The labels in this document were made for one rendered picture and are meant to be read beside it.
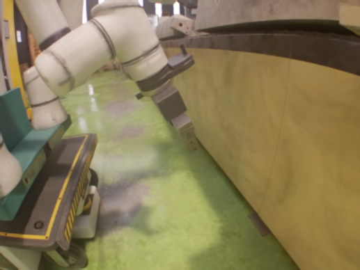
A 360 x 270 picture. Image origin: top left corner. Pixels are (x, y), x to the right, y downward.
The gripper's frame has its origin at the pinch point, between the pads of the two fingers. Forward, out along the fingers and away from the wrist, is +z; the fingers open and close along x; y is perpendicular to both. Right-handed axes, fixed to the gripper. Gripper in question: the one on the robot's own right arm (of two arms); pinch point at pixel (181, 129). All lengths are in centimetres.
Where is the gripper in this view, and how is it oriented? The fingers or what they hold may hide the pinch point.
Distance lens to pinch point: 48.2
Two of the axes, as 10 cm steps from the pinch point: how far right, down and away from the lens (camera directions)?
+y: -8.5, 5.2, -0.6
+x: 3.6, 5.1, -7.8
